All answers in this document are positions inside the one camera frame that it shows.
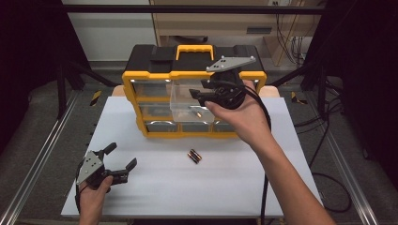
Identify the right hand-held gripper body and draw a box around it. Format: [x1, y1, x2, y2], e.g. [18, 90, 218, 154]
[206, 55, 257, 111]

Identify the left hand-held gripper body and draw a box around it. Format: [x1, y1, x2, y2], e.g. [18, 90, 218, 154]
[76, 149, 130, 190]

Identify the clear plastic storage drawer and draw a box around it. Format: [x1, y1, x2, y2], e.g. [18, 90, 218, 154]
[169, 82, 217, 124]

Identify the yellow black organizer cabinet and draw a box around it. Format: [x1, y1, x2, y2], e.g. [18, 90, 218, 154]
[121, 44, 268, 140]

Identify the person's left hand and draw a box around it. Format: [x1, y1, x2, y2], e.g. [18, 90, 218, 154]
[78, 175, 115, 218]

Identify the person's right hand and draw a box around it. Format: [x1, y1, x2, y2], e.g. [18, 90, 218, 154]
[205, 79, 273, 148]

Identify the yellow black hazard tape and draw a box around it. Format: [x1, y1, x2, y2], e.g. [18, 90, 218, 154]
[290, 91, 309, 106]
[89, 90, 102, 107]

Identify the set of clear drawers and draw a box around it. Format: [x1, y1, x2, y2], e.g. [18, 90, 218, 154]
[130, 79, 261, 134]

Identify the light wooden board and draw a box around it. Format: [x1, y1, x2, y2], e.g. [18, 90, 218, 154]
[112, 84, 280, 98]

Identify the light wooden cabinet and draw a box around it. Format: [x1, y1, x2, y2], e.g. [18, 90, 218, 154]
[149, 0, 327, 67]

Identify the black metal stand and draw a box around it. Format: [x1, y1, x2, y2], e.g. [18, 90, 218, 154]
[55, 59, 120, 120]
[268, 59, 332, 120]

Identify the black horizontal bar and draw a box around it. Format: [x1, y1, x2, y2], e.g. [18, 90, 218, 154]
[60, 4, 328, 15]

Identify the white panel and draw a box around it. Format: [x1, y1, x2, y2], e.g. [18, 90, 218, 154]
[62, 0, 158, 62]

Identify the aluminium rail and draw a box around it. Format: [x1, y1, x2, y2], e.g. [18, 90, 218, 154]
[0, 90, 81, 225]
[325, 130, 381, 225]

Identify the bundle of hanging cables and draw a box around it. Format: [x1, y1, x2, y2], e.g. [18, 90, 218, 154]
[275, 12, 309, 67]

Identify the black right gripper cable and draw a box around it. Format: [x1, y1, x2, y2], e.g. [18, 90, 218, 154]
[242, 83, 272, 225]

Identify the black floor cable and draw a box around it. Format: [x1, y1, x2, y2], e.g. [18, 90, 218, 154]
[308, 102, 353, 214]

